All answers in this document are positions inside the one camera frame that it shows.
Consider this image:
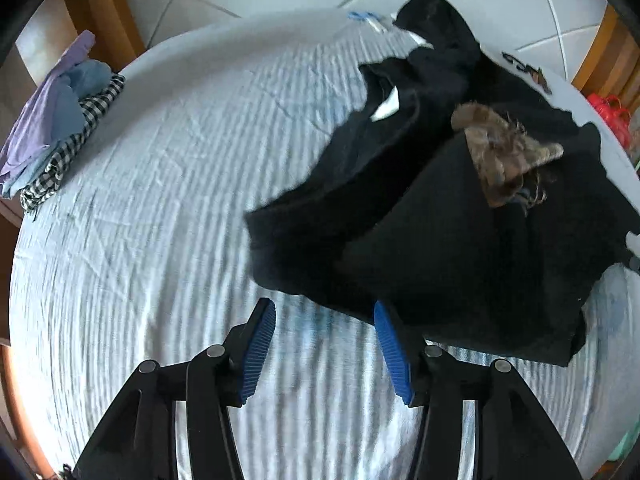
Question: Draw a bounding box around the red plastic basket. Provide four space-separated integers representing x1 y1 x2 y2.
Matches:
587 93 631 150

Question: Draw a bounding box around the blue white small tool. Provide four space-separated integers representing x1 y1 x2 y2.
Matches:
347 11 387 34

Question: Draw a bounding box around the black hooded garment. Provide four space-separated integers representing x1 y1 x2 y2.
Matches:
245 0 639 366

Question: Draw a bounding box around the blue denim cloth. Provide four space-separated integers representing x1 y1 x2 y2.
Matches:
1 60 113 200

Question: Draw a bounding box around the purple cloth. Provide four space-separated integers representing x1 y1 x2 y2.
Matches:
1 30 96 183

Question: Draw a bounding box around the wooden headboard frame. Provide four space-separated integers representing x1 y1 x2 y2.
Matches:
64 0 146 70

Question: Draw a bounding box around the black white checkered cloth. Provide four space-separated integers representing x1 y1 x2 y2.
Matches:
20 74 126 214

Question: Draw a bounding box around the black key bunch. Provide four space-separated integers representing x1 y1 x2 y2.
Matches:
501 52 552 96

